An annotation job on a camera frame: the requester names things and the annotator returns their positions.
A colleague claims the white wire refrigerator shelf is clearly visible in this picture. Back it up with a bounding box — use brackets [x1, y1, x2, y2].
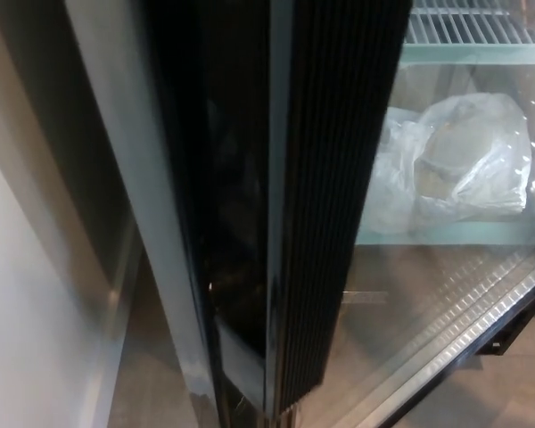
[403, 0, 535, 46]

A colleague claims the black glass refrigerator door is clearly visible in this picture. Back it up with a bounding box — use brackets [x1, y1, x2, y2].
[62, 0, 409, 428]

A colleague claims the clear plastic bag with food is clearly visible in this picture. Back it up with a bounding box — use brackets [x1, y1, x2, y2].
[364, 92, 533, 235]

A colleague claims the stainless steel refrigerator cabinet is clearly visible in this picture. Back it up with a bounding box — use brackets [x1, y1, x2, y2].
[267, 0, 535, 428]

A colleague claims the glass refrigerator shelf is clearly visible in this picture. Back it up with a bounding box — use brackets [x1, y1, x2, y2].
[354, 42, 535, 247]

